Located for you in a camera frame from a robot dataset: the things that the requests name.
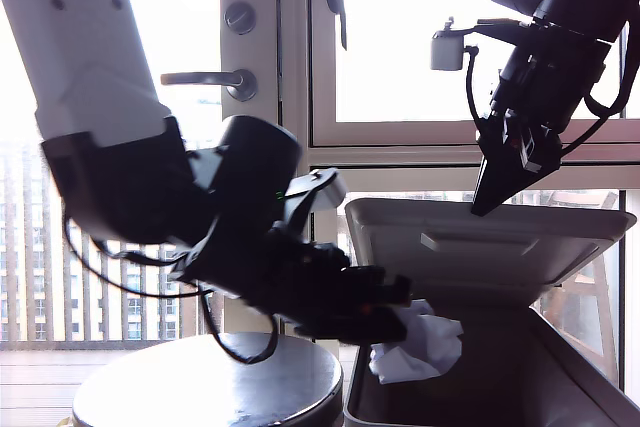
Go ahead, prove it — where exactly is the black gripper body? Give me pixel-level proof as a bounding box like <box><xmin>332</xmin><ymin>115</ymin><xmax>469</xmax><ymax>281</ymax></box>
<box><xmin>476</xmin><ymin>20</ymin><xmax>615</xmax><ymax>177</ymax></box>

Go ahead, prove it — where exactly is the grey recycling bin lid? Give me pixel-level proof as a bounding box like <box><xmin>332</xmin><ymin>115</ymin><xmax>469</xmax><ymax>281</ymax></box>
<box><xmin>344</xmin><ymin>196</ymin><xmax>639</xmax><ymax>306</ymax></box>

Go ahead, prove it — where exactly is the white paper ball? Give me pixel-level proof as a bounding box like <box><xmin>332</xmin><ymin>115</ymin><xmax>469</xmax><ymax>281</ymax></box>
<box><xmin>368</xmin><ymin>299</ymin><xmax>465</xmax><ymax>385</ymax></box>

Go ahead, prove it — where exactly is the grey recycling bin body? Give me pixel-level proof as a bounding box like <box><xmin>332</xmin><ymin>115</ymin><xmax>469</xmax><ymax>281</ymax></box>
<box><xmin>343</xmin><ymin>296</ymin><xmax>640</xmax><ymax>427</ymax></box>

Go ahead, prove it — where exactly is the round dark side table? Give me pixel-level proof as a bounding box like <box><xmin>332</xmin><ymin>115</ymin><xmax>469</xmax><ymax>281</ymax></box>
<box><xmin>72</xmin><ymin>331</ymin><xmax>345</xmax><ymax>427</ymax></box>

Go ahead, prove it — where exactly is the beige high-rise building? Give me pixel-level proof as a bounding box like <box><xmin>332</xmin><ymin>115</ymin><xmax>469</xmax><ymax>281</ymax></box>
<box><xmin>0</xmin><ymin>146</ymin><xmax>201</xmax><ymax>343</ymax></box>

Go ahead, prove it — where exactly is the white glazed balcony door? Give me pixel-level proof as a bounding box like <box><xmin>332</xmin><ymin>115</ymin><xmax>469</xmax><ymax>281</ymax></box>
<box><xmin>0</xmin><ymin>0</ymin><xmax>281</xmax><ymax>348</ymax></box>

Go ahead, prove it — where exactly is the round dark door lock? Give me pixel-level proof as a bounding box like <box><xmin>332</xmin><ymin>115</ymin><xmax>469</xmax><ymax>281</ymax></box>
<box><xmin>223</xmin><ymin>0</ymin><xmax>258</xmax><ymax>36</ymax></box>

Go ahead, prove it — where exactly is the black cable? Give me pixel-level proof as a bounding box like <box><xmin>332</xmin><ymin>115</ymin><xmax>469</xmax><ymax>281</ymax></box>
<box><xmin>197</xmin><ymin>281</ymin><xmax>280</xmax><ymax>366</ymax></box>
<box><xmin>559</xmin><ymin>16</ymin><xmax>637</xmax><ymax>156</ymax></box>
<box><xmin>464</xmin><ymin>45</ymin><xmax>496</xmax><ymax>141</ymax></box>
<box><xmin>62</xmin><ymin>211</ymin><xmax>211</xmax><ymax>298</ymax></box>

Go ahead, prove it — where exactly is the arm grey camera box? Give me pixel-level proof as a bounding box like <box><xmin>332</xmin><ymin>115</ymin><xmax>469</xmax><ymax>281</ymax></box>
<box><xmin>429</xmin><ymin>16</ymin><xmax>534</xmax><ymax>72</ymax></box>
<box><xmin>279</xmin><ymin>168</ymin><xmax>349</xmax><ymax>213</ymax></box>

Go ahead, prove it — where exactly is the dark lever door handle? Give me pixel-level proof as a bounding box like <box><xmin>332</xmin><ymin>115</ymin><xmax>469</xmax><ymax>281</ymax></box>
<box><xmin>159</xmin><ymin>68</ymin><xmax>259</xmax><ymax>102</ymax></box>

